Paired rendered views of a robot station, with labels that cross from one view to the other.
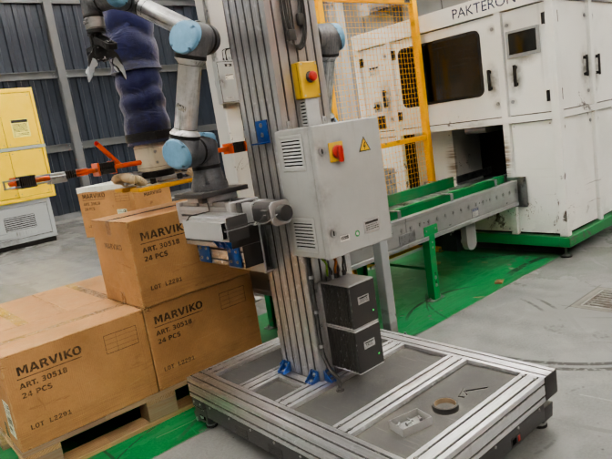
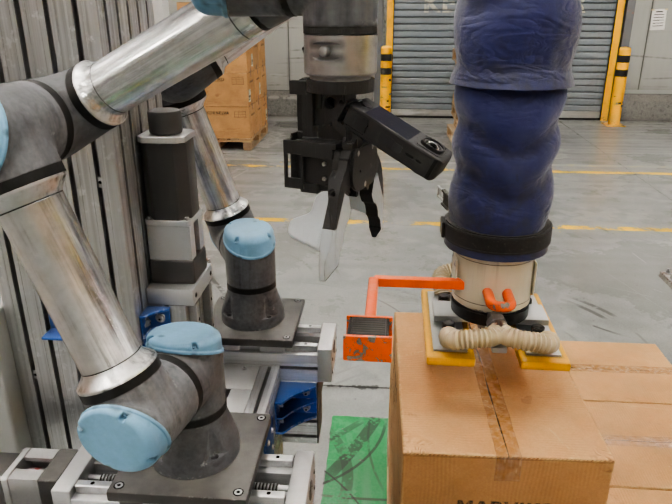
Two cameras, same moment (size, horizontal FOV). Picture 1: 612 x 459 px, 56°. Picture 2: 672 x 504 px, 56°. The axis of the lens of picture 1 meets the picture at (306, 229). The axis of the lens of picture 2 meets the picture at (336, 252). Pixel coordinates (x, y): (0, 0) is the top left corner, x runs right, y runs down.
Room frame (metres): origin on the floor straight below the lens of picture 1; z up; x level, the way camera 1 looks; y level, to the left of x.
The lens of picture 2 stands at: (3.46, -0.50, 1.75)
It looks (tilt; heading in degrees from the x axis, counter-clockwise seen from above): 21 degrees down; 134
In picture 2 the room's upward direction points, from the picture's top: straight up
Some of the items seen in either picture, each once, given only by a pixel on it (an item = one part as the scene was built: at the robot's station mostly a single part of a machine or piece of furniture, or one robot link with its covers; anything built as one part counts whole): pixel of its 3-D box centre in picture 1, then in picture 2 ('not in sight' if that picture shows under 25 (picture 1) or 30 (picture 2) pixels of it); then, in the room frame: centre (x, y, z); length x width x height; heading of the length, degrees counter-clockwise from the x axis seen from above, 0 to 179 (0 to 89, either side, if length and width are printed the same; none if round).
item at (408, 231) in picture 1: (422, 226); not in sight; (3.56, -0.73, 0.50); 2.31 x 0.05 x 0.19; 130
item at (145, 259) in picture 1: (172, 247); (476, 441); (2.81, 0.67, 0.74); 0.60 x 0.40 x 0.40; 131
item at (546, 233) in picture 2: (149, 136); (495, 228); (2.81, 0.67, 1.30); 0.23 x 0.23 x 0.04
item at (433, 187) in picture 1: (385, 199); not in sight; (4.24, -0.63, 0.60); 1.60 x 0.10 x 0.09; 130
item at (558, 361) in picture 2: (149, 181); (530, 321); (2.88, 0.74, 1.08); 0.34 x 0.10 x 0.05; 129
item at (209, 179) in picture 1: (208, 177); (252, 297); (2.35, 0.36, 1.09); 0.15 x 0.15 x 0.10
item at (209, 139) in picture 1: (202, 148); (249, 251); (2.35, 0.37, 1.20); 0.13 x 0.12 x 0.14; 155
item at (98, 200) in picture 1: (127, 206); not in sight; (4.57, 1.39, 0.82); 0.60 x 0.40 x 0.40; 60
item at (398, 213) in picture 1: (445, 199); not in sight; (3.83, -0.97, 0.60); 1.60 x 0.10 x 0.09; 130
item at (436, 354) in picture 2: (167, 180); (445, 317); (2.74, 0.62, 1.08); 0.34 x 0.10 x 0.05; 129
